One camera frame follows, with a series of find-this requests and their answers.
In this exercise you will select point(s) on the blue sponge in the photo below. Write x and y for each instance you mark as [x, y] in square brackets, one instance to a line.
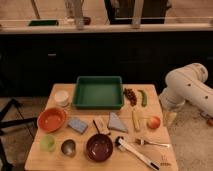
[78, 125]

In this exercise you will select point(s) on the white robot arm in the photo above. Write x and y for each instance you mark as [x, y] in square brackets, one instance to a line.
[187, 84]

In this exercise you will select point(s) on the white paper cup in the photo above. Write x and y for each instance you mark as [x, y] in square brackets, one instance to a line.
[61, 98]

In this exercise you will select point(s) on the metal cup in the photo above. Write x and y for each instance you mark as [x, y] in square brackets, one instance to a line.
[68, 147]

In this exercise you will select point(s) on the green plastic cup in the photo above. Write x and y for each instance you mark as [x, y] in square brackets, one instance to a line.
[47, 143]

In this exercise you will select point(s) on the green plastic tray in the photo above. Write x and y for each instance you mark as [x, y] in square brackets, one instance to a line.
[98, 93]

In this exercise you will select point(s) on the dark red grapes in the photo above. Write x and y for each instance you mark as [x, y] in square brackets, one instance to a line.
[130, 95]

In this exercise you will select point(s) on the grey triangular cloth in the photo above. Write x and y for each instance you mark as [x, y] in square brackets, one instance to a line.
[116, 123]

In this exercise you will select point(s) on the red yellow apple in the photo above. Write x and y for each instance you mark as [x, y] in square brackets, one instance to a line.
[153, 122]

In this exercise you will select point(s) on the white dish brush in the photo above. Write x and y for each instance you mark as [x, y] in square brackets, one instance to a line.
[121, 142]

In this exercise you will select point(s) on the dark purple bowl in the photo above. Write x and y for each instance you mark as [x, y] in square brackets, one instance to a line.
[99, 148]

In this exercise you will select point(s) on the silver fork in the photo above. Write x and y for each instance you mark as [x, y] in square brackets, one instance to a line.
[145, 142]

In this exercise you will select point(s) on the orange bowl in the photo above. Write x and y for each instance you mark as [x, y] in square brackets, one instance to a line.
[51, 119]

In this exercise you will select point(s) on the dark counter cabinet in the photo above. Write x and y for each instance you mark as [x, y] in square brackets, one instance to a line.
[33, 59]

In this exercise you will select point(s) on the dark green flat object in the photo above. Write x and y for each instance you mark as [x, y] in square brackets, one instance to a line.
[43, 23]

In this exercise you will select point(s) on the black tripod stand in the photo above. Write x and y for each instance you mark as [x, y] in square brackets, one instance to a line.
[6, 166]

